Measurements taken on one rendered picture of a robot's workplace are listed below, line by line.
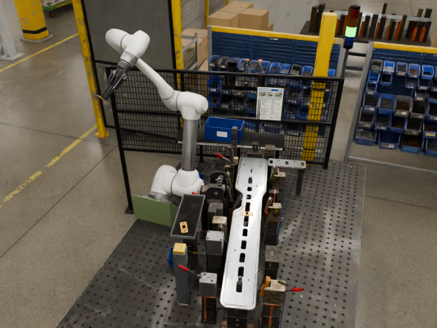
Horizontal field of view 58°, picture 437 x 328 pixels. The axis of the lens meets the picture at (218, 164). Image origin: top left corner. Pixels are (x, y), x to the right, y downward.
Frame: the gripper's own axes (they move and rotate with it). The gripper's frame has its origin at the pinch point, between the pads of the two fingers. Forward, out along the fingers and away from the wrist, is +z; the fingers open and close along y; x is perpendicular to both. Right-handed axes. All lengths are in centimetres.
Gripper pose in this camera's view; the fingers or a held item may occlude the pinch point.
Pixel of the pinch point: (106, 93)
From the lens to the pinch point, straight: 239.5
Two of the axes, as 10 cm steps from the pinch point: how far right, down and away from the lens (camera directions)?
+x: 4.5, 3.6, 8.2
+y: 7.4, 3.7, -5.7
